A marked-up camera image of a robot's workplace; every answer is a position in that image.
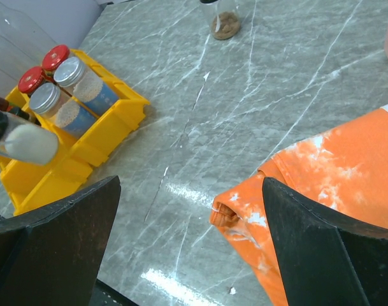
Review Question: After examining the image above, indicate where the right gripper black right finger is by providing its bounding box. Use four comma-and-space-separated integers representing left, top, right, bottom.
262, 177, 388, 305

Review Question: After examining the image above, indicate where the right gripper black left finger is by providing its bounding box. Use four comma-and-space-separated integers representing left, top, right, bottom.
0, 176, 121, 305

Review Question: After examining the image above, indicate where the black-lid jar white powder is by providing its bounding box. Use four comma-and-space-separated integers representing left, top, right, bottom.
0, 111, 59, 165

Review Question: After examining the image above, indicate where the white-lid jar edge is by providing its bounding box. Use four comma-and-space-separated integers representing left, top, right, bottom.
29, 83, 96, 138

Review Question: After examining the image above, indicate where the red-lid sauce jar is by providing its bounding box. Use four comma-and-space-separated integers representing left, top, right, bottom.
41, 45, 72, 72
18, 66, 48, 96

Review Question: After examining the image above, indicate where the blue-label clear jar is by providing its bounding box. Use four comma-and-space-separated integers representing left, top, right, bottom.
54, 57, 120, 116

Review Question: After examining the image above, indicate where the red-lid sauce jar back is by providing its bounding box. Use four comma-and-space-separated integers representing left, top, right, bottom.
41, 45, 72, 72

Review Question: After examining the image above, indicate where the tall oil bottle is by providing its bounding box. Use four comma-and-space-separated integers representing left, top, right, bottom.
0, 2, 58, 81

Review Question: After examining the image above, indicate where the yellow compartment bin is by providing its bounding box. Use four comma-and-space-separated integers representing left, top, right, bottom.
0, 50, 149, 215

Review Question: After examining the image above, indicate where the orange tie-dye cloth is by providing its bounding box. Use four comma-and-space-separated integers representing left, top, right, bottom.
210, 105, 388, 305

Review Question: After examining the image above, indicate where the black-lid jar brown powder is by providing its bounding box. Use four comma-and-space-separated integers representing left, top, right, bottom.
199, 0, 241, 40

